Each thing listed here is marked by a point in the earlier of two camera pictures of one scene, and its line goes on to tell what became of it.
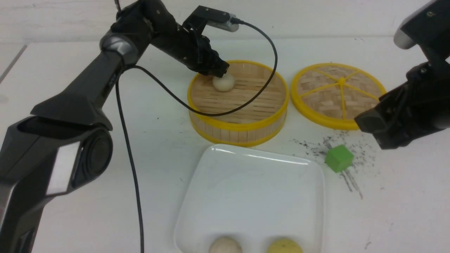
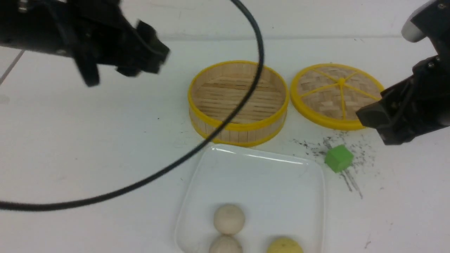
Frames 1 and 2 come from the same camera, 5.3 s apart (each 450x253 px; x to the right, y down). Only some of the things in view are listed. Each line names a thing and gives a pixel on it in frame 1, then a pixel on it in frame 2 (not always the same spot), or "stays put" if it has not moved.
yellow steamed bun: [284, 246] stays put
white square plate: [253, 196] stays put
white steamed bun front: [225, 245] stays put
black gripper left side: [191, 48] -> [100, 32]
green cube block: [339, 158] stays put
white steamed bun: [224, 84] -> [229, 219]
